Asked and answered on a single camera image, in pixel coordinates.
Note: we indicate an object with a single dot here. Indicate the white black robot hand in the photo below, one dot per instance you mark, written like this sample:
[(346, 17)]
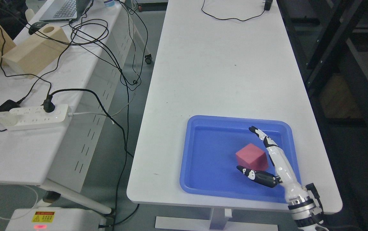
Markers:
[(284, 174)]

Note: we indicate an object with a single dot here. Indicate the pink block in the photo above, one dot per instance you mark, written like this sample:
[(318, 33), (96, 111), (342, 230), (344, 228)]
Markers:
[(252, 157)]

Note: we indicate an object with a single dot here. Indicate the blue tray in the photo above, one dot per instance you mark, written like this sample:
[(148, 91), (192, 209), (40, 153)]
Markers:
[(209, 161)]

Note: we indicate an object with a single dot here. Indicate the black left shelf rack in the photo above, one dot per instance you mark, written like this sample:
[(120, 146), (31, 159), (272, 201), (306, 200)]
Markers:
[(331, 37)]

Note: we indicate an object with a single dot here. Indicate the white floor unit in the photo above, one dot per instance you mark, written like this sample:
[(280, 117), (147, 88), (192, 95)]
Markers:
[(55, 219)]

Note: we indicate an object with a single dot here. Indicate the white side desk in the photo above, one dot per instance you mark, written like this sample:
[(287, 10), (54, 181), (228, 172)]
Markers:
[(29, 157)]

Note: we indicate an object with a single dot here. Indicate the black power plug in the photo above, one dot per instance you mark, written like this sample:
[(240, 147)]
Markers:
[(48, 106)]

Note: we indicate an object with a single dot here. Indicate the white power strip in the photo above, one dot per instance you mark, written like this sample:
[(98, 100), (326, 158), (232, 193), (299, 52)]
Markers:
[(30, 118)]

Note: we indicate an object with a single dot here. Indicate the grey laptop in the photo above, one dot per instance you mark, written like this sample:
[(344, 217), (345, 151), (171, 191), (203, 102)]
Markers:
[(65, 10)]

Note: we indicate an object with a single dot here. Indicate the wooden box with hole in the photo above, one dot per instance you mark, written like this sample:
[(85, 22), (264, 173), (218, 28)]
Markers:
[(37, 51)]

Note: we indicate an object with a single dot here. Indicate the black power adapter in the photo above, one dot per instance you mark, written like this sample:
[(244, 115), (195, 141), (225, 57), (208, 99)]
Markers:
[(8, 105)]

